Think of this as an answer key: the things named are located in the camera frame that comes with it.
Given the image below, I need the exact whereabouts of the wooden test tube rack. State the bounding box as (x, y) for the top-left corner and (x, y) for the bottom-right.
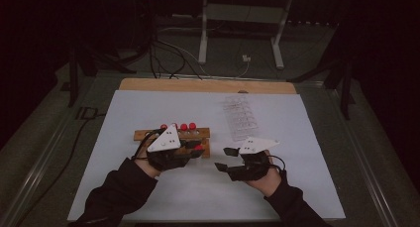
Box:
(133, 127), (212, 160)

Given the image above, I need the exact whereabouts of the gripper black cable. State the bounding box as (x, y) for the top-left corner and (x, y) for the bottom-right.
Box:
(131, 128), (166, 162)
(266, 154), (288, 175)

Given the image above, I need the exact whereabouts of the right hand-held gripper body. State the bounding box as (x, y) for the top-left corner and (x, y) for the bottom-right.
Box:
(227, 137), (280, 182)

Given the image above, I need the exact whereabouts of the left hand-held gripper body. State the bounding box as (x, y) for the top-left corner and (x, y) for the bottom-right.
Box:
(145, 123), (193, 172)

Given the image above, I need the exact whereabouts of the bundle of black floor cables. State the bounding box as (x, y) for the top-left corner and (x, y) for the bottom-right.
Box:
(147, 38), (203, 81)

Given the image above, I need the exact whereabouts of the clear plastic test tube rack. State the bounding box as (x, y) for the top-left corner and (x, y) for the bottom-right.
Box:
(221, 93), (261, 143)

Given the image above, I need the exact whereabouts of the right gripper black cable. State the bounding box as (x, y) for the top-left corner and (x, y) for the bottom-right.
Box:
(266, 154), (288, 175)

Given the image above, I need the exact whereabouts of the white table mat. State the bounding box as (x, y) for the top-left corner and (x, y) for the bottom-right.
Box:
(67, 89), (347, 222)

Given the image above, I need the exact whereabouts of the long black floor cable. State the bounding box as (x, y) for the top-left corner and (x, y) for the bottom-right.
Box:
(18, 106), (107, 225)

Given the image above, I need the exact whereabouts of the person's left hand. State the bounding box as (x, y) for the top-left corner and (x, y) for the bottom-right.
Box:
(134, 157), (163, 179)

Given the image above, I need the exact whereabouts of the power strip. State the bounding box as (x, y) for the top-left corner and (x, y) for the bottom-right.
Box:
(286, 19), (333, 28)

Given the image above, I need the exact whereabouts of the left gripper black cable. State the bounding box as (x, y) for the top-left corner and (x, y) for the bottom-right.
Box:
(131, 128), (166, 162)

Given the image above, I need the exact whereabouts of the person's right hand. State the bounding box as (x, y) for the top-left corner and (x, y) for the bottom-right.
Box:
(244, 150), (283, 198)

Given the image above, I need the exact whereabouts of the aluminium frame rail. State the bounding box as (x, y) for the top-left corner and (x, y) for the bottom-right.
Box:
(328, 87), (399, 227)
(0, 114), (75, 227)

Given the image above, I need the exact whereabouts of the white metal stand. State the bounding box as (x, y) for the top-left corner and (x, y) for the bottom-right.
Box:
(197, 0), (295, 70)

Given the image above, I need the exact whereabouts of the white plug with cable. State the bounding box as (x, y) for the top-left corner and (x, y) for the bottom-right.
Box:
(235, 54), (252, 78)

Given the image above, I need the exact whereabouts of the black stand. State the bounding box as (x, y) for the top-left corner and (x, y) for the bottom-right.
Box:
(286, 22), (359, 121)
(59, 38), (137, 108)

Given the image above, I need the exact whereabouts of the dark equipment with red light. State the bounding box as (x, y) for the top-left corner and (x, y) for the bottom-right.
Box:
(129, 0), (157, 57)

